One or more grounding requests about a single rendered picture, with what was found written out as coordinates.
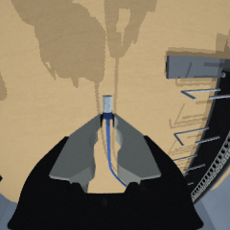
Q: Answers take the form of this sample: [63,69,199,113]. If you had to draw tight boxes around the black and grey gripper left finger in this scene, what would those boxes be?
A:
[7,113,103,230]

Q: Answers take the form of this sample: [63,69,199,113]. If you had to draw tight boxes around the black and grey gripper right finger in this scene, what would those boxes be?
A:
[112,113,203,230]

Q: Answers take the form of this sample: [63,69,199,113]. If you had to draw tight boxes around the blue network cable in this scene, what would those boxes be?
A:
[105,120,126,186]

